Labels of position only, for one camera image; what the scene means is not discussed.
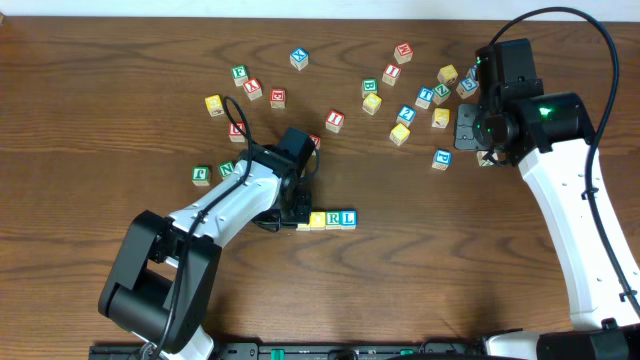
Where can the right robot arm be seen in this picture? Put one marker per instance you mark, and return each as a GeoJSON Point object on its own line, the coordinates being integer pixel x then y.
{"type": "Point", "coordinates": [547, 137]}

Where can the yellow O block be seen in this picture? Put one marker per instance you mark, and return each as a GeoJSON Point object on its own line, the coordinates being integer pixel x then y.
{"type": "Point", "coordinates": [317, 220]}

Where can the blue 5 block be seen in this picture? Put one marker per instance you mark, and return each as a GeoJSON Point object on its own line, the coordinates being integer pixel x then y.
{"type": "Point", "coordinates": [467, 87]}

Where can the green R block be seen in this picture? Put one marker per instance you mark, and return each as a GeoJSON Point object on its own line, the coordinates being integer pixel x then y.
{"type": "Point", "coordinates": [333, 220]}

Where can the blue 2 block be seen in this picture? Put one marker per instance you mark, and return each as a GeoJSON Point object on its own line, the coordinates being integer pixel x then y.
{"type": "Point", "coordinates": [405, 116]}

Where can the yellow block under B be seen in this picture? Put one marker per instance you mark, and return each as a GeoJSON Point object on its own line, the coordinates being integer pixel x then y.
{"type": "Point", "coordinates": [371, 103]}

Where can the green B block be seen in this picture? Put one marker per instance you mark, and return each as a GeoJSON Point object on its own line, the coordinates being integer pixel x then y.
{"type": "Point", "coordinates": [369, 86]}

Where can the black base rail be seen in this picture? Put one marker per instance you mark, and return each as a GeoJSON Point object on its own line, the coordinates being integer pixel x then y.
{"type": "Point", "coordinates": [235, 351]}

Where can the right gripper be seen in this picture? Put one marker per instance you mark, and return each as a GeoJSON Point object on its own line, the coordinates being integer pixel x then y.
{"type": "Point", "coordinates": [465, 128]}

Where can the red U block centre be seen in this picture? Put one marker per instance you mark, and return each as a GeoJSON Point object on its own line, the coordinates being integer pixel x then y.
{"type": "Point", "coordinates": [316, 140]}

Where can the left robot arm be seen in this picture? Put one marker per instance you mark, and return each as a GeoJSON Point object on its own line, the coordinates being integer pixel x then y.
{"type": "Point", "coordinates": [162, 278]}

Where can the green F block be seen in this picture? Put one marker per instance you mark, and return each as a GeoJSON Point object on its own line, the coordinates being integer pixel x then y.
{"type": "Point", "coordinates": [240, 75]}

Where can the blue P block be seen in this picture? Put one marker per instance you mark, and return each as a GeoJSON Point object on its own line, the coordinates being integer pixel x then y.
{"type": "Point", "coordinates": [442, 159]}

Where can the green Z block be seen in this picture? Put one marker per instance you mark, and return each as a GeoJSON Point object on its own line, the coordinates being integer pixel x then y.
{"type": "Point", "coordinates": [441, 93]}

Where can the red i block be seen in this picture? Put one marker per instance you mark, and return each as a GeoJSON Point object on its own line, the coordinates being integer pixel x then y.
{"type": "Point", "coordinates": [391, 74]}
{"type": "Point", "coordinates": [334, 121]}

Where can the yellow C block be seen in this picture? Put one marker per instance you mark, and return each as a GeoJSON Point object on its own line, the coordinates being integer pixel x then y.
{"type": "Point", "coordinates": [303, 227]}

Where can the yellow block far left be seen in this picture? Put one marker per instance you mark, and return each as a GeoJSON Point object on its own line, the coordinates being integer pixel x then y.
{"type": "Point", "coordinates": [214, 105]}

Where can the red E block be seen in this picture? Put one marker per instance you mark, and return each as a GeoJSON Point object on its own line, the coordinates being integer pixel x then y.
{"type": "Point", "coordinates": [278, 98]}

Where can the plain L block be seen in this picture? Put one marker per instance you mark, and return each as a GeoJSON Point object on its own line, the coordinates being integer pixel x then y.
{"type": "Point", "coordinates": [486, 158]}

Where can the red I block upper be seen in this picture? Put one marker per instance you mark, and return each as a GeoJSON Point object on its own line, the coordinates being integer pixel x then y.
{"type": "Point", "coordinates": [391, 74]}

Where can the yellow hammer block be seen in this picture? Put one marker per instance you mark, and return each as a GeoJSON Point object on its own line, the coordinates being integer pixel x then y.
{"type": "Point", "coordinates": [440, 118]}

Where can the blue T block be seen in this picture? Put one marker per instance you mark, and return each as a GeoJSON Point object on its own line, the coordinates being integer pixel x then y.
{"type": "Point", "coordinates": [424, 98]}

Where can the yellow S block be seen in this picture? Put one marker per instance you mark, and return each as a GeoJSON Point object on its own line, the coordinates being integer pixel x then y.
{"type": "Point", "coordinates": [399, 134]}

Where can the red U block left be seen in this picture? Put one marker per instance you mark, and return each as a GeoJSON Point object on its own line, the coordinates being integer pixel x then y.
{"type": "Point", "coordinates": [236, 132]}

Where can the red u block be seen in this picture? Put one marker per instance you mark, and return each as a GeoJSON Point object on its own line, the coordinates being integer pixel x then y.
{"type": "Point", "coordinates": [316, 140]}
{"type": "Point", "coordinates": [236, 132]}

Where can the blue L block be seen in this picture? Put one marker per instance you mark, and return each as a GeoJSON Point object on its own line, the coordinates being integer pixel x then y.
{"type": "Point", "coordinates": [348, 219]}

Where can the red I block centre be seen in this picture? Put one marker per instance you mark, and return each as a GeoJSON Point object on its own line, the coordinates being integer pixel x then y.
{"type": "Point", "coordinates": [334, 121]}

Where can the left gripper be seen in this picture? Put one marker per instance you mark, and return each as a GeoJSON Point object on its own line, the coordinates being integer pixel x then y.
{"type": "Point", "coordinates": [298, 211]}

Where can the green N block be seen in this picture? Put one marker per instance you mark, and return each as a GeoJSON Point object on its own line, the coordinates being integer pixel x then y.
{"type": "Point", "coordinates": [226, 169]}

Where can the blue D block upper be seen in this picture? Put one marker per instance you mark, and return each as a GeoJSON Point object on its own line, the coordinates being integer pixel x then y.
{"type": "Point", "coordinates": [472, 73]}

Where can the red block top right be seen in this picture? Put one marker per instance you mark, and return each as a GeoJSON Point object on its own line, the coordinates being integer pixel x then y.
{"type": "Point", "coordinates": [403, 53]}

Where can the blue X block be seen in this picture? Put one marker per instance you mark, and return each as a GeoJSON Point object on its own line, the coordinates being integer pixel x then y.
{"type": "Point", "coordinates": [299, 58]}

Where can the green J block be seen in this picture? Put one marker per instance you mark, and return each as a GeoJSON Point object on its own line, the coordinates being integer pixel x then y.
{"type": "Point", "coordinates": [201, 175]}

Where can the yellow block upper right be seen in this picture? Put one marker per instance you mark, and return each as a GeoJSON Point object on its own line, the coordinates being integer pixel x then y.
{"type": "Point", "coordinates": [447, 75]}

